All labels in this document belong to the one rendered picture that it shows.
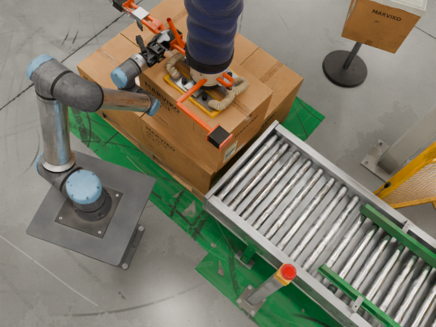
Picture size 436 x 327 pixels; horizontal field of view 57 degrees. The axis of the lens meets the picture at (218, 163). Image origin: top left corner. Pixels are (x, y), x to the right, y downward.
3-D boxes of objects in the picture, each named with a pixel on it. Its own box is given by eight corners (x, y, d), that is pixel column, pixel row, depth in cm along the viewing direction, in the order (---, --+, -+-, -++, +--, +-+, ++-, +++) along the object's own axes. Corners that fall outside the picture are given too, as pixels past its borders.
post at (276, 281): (258, 299, 267) (297, 272, 177) (252, 307, 265) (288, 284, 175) (250, 292, 269) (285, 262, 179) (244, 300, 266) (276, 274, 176)
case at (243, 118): (260, 130, 245) (274, 91, 209) (216, 173, 230) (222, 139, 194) (189, 72, 259) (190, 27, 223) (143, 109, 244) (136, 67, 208)
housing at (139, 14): (150, 19, 210) (150, 13, 206) (141, 26, 207) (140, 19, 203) (141, 12, 211) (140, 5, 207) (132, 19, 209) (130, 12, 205)
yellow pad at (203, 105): (225, 107, 202) (226, 101, 198) (212, 119, 199) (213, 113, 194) (176, 69, 210) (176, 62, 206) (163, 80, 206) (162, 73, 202)
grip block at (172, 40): (183, 41, 205) (183, 33, 200) (170, 52, 202) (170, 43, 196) (172, 32, 207) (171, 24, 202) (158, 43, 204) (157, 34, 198)
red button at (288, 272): (298, 272, 177) (300, 270, 174) (288, 284, 175) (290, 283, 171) (285, 261, 179) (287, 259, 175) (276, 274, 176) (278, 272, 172)
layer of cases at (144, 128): (290, 109, 317) (303, 78, 281) (207, 198, 279) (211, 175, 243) (177, 28, 343) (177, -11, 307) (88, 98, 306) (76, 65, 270)
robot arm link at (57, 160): (60, 198, 194) (48, 84, 136) (34, 176, 197) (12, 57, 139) (84, 178, 203) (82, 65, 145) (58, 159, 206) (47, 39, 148)
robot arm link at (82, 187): (89, 218, 194) (82, 206, 178) (63, 197, 197) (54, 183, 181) (111, 194, 200) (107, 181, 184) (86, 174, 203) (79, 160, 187)
